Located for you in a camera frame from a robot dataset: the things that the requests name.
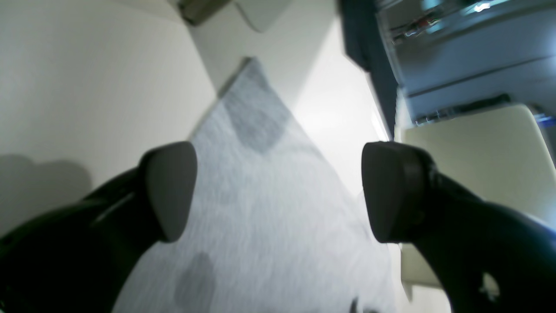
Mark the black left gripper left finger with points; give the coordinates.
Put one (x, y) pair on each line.
(77, 258)

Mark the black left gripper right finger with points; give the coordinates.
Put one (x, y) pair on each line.
(488, 258)

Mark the grey T-shirt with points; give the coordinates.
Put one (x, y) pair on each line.
(272, 229)

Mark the grey right partition panel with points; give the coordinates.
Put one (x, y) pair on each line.
(504, 154)

